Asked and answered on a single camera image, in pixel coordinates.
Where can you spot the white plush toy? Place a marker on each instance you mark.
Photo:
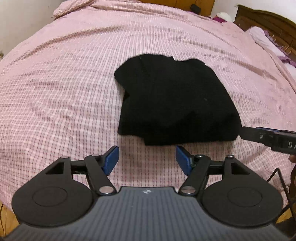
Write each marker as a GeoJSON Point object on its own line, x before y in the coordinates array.
{"type": "Point", "coordinates": [223, 17]}

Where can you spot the lilac pillow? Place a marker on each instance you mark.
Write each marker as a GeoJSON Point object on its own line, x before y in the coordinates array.
{"type": "Point", "coordinates": [262, 38]}

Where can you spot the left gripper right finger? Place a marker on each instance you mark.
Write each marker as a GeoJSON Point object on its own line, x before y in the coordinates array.
{"type": "Point", "coordinates": [199, 167]}

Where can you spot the brown wooden wardrobe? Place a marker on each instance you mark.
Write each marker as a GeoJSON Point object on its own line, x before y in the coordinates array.
{"type": "Point", "coordinates": [205, 6]}

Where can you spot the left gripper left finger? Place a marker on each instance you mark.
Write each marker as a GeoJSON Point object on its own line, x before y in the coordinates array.
{"type": "Point", "coordinates": [95, 167]}

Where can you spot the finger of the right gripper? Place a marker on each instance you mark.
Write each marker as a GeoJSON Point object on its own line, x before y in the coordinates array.
{"type": "Point", "coordinates": [278, 142]}
{"type": "Point", "coordinates": [275, 130]}

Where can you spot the black small garment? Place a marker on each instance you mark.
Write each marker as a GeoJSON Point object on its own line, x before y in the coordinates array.
{"type": "Point", "coordinates": [170, 102]}

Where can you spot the black bag on bed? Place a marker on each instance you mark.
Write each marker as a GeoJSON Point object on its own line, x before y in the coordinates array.
{"type": "Point", "coordinates": [195, 9]}

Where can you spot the dark wooden headboard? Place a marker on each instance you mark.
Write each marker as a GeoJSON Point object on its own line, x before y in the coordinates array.
{"type": "Point", "coordinates": [281, 29]}

